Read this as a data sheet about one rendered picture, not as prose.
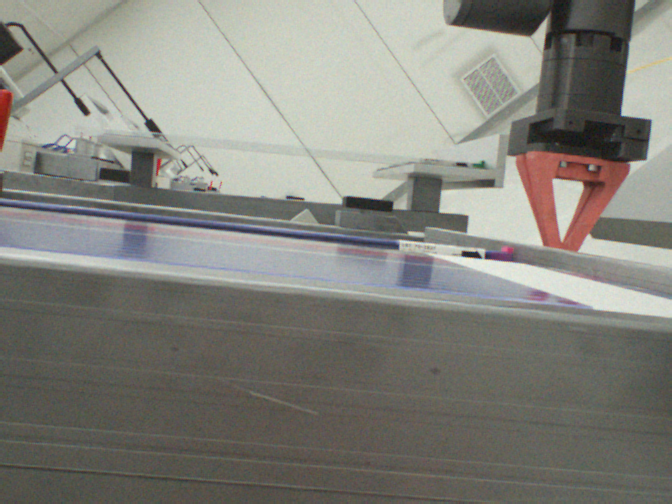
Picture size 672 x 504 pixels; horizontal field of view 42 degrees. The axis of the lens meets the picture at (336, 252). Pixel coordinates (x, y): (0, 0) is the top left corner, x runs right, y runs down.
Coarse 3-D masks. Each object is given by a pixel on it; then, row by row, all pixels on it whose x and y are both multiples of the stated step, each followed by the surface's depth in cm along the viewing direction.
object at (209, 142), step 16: (80, 128) 105; (96, 128) 105; (112, 128) 105; (192, 144) 106; (208, 144) 106; (224, 144) 106; (240, 144) 107; (256, 144) 107; (272, 144) 107; (352, 160) 108; (368, 160) 108; (384, 160) 109; (400, 160) 109; (416, 160) 109
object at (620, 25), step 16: (560, 0) 58; (576, 0) 57; (592, 0) 57; (608, 0) 57; (624, 0) 57; (544, 16) 58; (560, 16) 58; (576, 16) 57; (592, 16) 57; (608, 16) 57; (624, 16) 58; (560, 32) 59; (576, 32) 58; (592, 32) 58; (608, 32) 57; (624, 32) 58
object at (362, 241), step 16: (32, 208) 57; (48, 208) 57; (64, 208) 57; (80, 208) 57; (176, 224) 58; (192, 224) 58; (208, 224) 58; (224, 224) 58; (240, 224) 59; (320, 240) 59; (336, 240) 59; (352, 240) 59; (368, 240) 60; (384, 240) 60; (496, 256) 60; (512, 256) 61
